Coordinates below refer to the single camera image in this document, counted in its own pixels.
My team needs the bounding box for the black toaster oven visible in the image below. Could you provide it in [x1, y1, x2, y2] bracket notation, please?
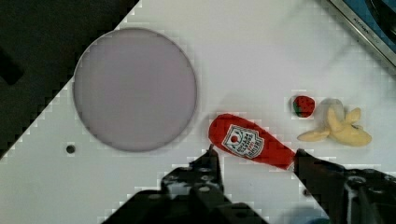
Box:
[321, 0, 396, 69]

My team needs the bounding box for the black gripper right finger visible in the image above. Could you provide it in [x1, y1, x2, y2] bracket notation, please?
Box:
[294, 149, 396, 224]

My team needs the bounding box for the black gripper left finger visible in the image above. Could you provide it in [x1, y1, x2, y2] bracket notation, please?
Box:
[161, 144, 224, 199]

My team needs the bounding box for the plush peeled banana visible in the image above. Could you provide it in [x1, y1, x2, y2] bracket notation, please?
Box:
[297, 98, 372, 147]

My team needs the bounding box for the red plush ketchup bottle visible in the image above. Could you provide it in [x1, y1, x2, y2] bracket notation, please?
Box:
[208, 114, 295, 171]

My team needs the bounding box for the plush strawberry on table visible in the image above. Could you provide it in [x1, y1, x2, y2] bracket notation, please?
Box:
[292, 95, 316, 118]

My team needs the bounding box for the round lilac plate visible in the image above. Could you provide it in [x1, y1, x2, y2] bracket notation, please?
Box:
[73, 28, 198, 152]

